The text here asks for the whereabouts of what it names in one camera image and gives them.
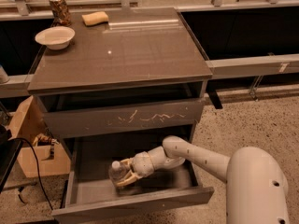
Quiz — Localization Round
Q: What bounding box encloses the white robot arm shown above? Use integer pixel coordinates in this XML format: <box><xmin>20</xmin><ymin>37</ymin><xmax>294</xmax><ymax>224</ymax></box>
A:
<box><xmin>110</xmin><ymin>135</ymin><xmax>290</xmax><ymax>224</ymax></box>

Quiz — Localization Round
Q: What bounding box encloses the grey top drawer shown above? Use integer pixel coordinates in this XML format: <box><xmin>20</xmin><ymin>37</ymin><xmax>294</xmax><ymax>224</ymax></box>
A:
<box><xmin>44</xmin><ymin>98</ymin><xmax>205</xmax><ymax>138</ymax></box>

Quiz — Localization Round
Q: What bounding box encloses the yellow sponge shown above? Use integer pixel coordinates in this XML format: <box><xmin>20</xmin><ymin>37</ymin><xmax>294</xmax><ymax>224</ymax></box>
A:
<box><xmin>82</xmin><ymin>11</ymin><xmax>108</xmax><ymax>26</ymax></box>

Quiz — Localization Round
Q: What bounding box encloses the white ceramic bowl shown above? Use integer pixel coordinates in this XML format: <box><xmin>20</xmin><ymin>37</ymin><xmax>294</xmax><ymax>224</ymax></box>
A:
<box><xmin>35</xmin><ymin>26</ymin><xmax>75</xmax><ymax>50</ymax></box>

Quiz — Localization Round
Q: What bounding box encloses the black table edge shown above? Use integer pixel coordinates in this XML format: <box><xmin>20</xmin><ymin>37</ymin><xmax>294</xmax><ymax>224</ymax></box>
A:
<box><xmin>0</xmin><ymin>125</ymin><xmax>22</xmax><ymax>192</ymax></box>

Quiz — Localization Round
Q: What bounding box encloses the grey drawer cabinet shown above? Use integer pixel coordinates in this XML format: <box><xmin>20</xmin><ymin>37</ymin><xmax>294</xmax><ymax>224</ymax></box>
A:
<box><xmin>27</xmin><ymin>7</ymin><xmax>216</xmax><ymax>224</ymax></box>

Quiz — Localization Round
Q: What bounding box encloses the black cable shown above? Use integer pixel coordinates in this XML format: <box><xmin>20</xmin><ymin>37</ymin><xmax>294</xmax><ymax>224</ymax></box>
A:
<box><xmin>12</xmin><ymin>137</ymin><xmax>54</xmax><ymax>211</ymax></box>

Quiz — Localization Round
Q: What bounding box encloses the clear plastic water bottle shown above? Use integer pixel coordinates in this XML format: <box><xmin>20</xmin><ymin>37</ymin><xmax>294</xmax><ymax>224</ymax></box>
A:
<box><xmin>108</xmin><ymin>161</ymin><xmax>130</xmax><ymax>188</ymax></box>

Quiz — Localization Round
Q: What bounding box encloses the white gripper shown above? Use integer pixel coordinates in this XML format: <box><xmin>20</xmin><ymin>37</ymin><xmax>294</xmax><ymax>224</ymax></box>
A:
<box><xmin>116</xmin><ymin>152</ymin><xmax>154</xmax><ymax>188</ymax></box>

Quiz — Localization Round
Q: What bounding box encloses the metal window railing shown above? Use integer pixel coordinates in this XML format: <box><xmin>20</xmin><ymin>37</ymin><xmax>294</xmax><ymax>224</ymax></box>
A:
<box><xmin>0</xmin><ymin>0</ymin><xmax>299</xmax><ymax>99</ymax></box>

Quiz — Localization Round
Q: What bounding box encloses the patterned drink can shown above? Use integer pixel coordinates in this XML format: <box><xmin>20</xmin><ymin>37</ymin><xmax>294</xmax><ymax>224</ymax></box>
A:
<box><xmin>49</xmin><ymin>0</ymin><xmax>71</xmax><ymax>26</ymax></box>

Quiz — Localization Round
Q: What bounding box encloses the open grey middle drawer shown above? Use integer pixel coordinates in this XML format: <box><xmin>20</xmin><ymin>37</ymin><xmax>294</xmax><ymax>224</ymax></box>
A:
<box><xmin>52</xmin><ymin>125</ymin><xmax>214</xmax><ymax>224</ymax></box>

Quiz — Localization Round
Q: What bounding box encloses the cardboard box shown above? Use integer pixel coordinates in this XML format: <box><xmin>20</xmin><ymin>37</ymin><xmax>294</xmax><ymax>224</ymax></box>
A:
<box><xmin>8</xmin><ymin>96</ymin><xmax>70</xmax><ymax>177</ymax></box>

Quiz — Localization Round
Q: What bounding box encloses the white object at left edge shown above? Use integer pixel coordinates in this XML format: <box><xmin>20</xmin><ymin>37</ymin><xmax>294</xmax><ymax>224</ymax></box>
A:
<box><xmin>0</xmin><ymin>65</ymin><xmax>9</xmax><ymax>84</ymax></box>

